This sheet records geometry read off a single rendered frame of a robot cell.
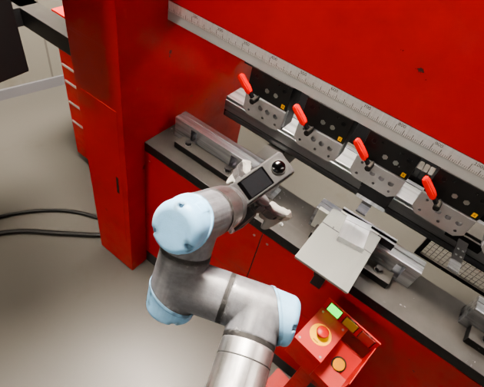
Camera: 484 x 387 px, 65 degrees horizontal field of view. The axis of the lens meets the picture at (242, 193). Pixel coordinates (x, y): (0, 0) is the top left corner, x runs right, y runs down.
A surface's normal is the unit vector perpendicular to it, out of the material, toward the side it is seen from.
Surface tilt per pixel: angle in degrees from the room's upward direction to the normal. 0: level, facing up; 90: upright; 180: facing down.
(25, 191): 0
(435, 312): 0
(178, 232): 59
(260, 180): 34
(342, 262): 0
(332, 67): 90
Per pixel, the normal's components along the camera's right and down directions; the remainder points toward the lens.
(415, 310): 0.18, -0.66
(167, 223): -0.38, 0.13
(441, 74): -0.59, 0.52
